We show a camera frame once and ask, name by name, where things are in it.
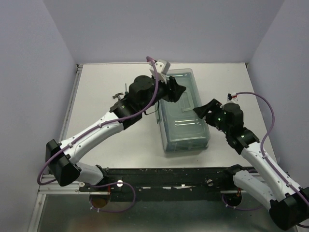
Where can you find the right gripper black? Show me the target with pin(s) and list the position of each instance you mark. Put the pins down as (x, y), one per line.
(203, 110)

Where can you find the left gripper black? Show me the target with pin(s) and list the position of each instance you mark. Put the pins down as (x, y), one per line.
(177, 89)

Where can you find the grey translucent tool box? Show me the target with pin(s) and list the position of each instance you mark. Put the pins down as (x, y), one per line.
(181, 129)

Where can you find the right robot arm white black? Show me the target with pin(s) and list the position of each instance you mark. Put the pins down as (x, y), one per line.
(286, 201)

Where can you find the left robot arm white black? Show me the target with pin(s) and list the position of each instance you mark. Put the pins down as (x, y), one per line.
(63, 158)

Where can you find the small claw hammer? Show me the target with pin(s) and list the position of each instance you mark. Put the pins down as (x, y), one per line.
(118, 96)

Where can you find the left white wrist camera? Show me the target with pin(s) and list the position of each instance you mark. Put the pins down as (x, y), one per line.
(162, 68)

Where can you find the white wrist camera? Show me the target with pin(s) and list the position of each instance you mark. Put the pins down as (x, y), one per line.
(162, 68)
(232, 98)

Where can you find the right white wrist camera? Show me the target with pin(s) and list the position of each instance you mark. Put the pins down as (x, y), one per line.
(232, 98)

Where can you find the black mounting rail base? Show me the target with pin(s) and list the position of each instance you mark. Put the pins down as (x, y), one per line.
(165, 184)

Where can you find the aluminium extrusion frame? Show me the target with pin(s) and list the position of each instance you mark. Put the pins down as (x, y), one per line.
(43, 191)

